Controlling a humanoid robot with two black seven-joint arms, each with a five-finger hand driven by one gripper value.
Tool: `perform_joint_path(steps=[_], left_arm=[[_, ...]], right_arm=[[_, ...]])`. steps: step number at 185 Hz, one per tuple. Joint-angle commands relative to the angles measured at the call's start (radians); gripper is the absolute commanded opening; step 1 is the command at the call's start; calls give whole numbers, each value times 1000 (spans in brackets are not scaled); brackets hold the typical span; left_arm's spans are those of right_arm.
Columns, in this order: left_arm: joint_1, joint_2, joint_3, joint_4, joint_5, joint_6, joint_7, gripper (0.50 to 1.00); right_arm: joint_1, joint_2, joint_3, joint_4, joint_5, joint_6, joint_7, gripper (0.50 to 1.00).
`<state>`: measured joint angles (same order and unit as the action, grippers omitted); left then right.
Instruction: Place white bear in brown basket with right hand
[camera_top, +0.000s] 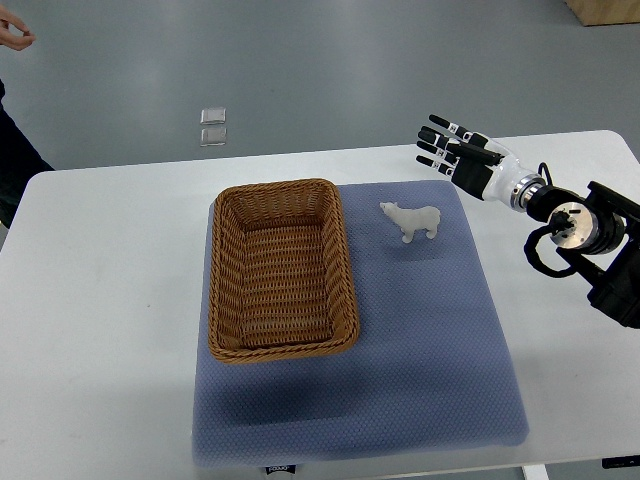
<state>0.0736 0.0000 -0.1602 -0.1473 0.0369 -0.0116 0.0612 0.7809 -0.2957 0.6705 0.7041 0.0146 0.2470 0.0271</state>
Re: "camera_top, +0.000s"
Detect bystander human hand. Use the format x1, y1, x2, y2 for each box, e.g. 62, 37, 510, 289
0, 5, 36, 51

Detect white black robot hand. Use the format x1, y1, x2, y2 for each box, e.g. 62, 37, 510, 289
416, 114, 548, 212

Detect white bear figurine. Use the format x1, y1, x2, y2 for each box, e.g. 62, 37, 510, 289
379, 202, 441, 244

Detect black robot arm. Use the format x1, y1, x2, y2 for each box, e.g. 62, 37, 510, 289
518, 163, 639, 329

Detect brown wicker basket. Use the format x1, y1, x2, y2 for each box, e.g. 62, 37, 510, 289
208, 179, 360, 364

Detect bystander dark trouser leg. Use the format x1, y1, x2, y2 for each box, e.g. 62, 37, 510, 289
0, 105, 54, 228

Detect wooden box corner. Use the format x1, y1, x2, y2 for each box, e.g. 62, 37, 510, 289
565, 0, 639, 26

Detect upper silver floor plate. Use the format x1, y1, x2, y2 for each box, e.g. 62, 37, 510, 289
200, 107, 226, 125

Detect silver floor plate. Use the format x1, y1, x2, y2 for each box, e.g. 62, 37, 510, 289
200, 107, 226, 125
200, 126, 227, 147

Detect blue textured mat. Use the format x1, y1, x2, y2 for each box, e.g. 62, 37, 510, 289
192, 180, 529, 469

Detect lower silver floor plate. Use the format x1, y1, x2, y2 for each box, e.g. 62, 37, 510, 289
200, 126, 227, 147

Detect black table control panel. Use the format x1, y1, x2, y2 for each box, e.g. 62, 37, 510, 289
601, 456, 640, 470

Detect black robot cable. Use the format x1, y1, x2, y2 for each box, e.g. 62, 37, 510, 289
523, 224, 586, 277

